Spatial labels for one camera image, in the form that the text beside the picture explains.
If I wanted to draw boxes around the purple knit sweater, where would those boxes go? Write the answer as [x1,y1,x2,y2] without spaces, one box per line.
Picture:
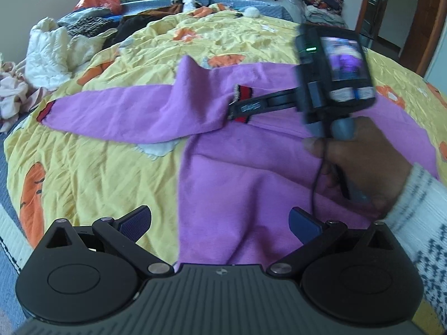
[36,54,440,272]

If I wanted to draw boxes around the white patterned sleeve forearm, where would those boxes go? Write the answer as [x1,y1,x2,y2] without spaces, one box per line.
[384,164,447,326]

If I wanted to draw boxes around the dark striped clothes heap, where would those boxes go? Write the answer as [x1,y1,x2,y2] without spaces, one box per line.
[57,8,120,38]

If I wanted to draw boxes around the right hand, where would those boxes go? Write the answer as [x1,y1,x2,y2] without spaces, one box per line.
[303,116,412,216]

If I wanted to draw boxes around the yellow patterned quilt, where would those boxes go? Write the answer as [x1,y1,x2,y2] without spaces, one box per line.
[3,4,447,335]

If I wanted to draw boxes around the white fluffy ball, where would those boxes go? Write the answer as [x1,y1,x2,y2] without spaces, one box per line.
[242,6,261,18]

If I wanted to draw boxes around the white quilted jacket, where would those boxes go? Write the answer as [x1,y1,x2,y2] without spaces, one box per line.
[24,17,117,91]

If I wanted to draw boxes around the brown wooden door frame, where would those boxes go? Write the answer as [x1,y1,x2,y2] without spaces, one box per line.
[356,0,446,76]

